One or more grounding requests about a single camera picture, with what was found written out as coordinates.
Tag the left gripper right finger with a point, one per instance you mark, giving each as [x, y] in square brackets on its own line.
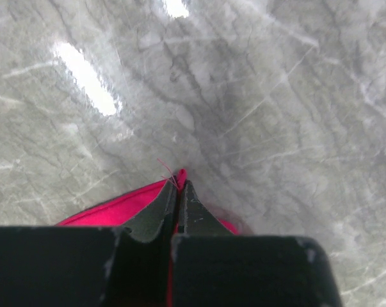
[212, 266]

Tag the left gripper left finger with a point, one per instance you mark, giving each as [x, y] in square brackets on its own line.
[55, 265]

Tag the pink t shirt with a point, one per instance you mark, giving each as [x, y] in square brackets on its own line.
[146, 219]

